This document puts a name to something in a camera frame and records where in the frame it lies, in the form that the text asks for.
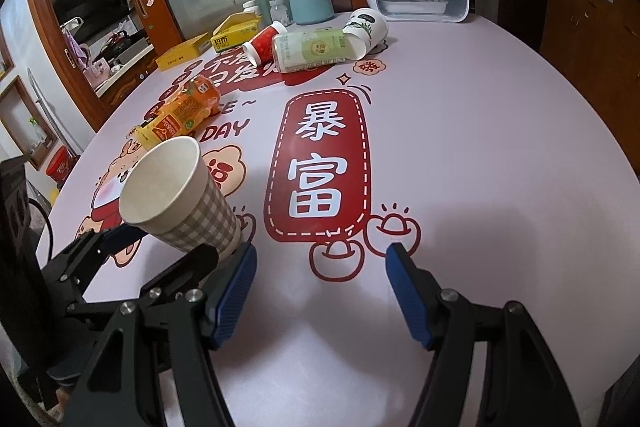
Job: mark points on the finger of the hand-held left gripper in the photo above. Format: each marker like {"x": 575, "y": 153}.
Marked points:
{"x": 90, "y": 252}
{"x": 185, "y": 269}

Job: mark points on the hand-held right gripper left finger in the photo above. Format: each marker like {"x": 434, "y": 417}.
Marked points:
{"x": 234, "y": 297}

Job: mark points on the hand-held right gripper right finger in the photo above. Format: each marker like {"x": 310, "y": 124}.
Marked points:
{"x": 406, "y": 297}

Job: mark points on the checked paper cup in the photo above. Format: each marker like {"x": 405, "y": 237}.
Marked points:
{"x": 200, "y": 212}

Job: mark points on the red paper cup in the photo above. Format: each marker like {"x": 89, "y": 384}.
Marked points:
{"x": 262, "y": 47}

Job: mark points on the pale green label cup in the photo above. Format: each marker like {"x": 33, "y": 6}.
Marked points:
{"x": 312, "y": 49}

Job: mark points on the white plant print cup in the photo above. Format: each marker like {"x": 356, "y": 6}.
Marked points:
{"x": 367, "y": 32}

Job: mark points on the red bucket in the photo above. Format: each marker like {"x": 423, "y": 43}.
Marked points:
{"x": 60, "y": 164}

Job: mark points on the orange yellow drink bottle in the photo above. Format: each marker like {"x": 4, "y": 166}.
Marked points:
{"x": 182, "y": 112}

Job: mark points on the yellow flat box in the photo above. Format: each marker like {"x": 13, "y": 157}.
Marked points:
{"x": 235, "y": 32}
{"x": 182, "y": 53}

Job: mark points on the white pill bottle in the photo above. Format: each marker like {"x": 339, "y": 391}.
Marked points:
{"x": 279, "y": 12}

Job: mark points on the teal canister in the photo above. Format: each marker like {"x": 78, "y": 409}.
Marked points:
{"x": 310, "y": 2}

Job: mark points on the brown wooden cabinet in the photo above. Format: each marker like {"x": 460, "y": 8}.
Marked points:
{"x": 590, "y": 37}

